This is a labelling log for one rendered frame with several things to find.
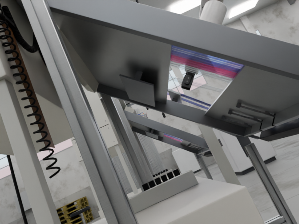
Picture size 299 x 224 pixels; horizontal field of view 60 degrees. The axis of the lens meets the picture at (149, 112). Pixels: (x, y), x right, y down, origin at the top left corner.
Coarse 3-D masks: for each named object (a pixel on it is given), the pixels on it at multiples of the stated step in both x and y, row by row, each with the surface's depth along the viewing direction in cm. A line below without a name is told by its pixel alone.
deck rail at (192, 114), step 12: (120, 96) 121; (156, 108) 119; (168, 108) 119; (180, 108) 119; (192, 108) 118; (192, 120) 117; (204, 120) 117; (216, 120) 117; (228, 132) 117; (240, 132) 115
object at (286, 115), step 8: (296, 104) 72; (280, 112) 82; (288, 112) 76; (296, 112) 71; (264, 120) 94; (272, 120) 87; (280, 120) 80; (288, 120) 76; (248, 128) 111; (256, 128) 101; (264, 128) 92
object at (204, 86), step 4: (172, 76) 90; (176, 80) 90; (180, 80) 89; (192, 84) 89; (196, 84) 88; (200, 84) 88; (204, 84) 88; (204, 88) 89; (208, 88) 88; (212, 88) 88; (216, 88) 87; (220, 88) 87; (220, 92) 88
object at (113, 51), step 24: (72, 24) 69; (96, 24) 65; (96, 48) 81; (120, 48) 75; (144, 48) 70; (168, 48) 65; (96, 72) 106; (120, 72) 96; (144, 72) 88; (168, 72) 81; (144, 96) 103
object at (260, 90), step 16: (240, 80) 70; (256, 80) 67; (272, 80) 64; (288, 80) 61; (224, 96) 86; (240, 96) 81; (256, 96) 77; (272, 96) 73; (288, 96) 70; (208, 112) 111; (224, 112) 103; (240, 112) 97; (256, 112) 91; (272, 112) 86
